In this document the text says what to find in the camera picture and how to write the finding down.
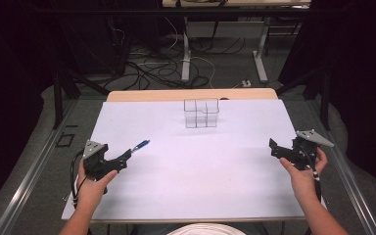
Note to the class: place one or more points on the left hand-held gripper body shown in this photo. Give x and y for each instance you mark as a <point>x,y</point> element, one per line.
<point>94,161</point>

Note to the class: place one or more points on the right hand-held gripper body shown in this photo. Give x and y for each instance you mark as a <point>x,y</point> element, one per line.
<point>303,153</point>

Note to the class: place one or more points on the blue pen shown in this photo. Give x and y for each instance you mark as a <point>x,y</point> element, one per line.
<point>141,145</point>

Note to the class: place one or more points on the clear plastic compartment organizer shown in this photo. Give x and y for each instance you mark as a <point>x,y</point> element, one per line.
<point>201,114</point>

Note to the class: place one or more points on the person's right hand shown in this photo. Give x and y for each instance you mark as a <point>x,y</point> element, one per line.
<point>302,182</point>

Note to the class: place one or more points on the person's left hand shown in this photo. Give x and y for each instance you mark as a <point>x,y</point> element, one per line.
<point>91,192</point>

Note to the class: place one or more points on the white power strip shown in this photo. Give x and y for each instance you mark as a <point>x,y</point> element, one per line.
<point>246,84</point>

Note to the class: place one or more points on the white table mat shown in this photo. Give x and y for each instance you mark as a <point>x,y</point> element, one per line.
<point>192,173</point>

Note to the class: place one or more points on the dark table grommet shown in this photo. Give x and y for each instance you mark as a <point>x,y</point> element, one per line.
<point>224,98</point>

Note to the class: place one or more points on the dark curtain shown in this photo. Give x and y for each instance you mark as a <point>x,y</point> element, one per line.
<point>365,81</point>
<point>9,81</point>

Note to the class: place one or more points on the person's white shirt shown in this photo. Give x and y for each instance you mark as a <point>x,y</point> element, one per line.
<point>207,230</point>

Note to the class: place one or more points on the white-legged desk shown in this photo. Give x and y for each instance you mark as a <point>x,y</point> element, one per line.
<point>186,52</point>

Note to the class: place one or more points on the aluminium floor rail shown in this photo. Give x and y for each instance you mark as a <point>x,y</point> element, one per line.
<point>352,182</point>
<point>29,178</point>

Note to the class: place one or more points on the black metal frame post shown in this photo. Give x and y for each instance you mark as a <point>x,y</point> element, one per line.
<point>58,101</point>
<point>324,98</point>

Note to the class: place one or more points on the black horizontal frame bar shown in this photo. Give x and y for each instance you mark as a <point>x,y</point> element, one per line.
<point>111,11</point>

